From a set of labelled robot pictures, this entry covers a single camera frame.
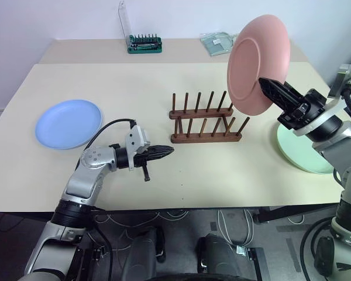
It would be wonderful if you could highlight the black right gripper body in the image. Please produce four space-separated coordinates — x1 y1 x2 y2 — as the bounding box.
277 88 329 130

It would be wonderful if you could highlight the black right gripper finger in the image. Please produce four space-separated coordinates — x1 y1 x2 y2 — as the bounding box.
283 82 307 103
258 77 304 114

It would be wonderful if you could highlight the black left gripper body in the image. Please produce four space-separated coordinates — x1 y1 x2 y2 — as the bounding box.
133 145 153 183

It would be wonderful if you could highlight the pink plate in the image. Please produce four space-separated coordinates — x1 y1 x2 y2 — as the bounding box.
226 14 291 116

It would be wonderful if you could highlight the wooden dish rack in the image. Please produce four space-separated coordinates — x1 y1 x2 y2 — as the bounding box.
168 91 250 144

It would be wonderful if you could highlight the green plate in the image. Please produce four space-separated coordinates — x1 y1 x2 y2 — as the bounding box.
276 122 336 174

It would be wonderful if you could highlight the clear plastic bag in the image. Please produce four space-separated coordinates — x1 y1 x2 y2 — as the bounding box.
199 31 239 57

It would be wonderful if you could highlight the blue plate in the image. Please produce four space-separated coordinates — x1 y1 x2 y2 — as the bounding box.
35 99 104 151

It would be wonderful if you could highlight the dark rounded shape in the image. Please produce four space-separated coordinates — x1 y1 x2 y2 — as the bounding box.
125 227 168 281
195 232 241 281

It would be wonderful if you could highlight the green screwdriver bit set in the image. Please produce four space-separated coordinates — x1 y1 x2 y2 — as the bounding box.
117 0 164 54

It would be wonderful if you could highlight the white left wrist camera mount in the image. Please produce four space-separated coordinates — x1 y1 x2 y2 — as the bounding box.
125 125 151 172

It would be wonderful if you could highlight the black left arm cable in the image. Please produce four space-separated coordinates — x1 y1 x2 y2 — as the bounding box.
83 118 137 155

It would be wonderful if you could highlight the black table frame bar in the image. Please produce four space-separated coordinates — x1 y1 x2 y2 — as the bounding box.
253 204 340 224

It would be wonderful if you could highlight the white floor cable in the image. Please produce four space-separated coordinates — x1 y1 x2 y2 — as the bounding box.
217 208 254 246

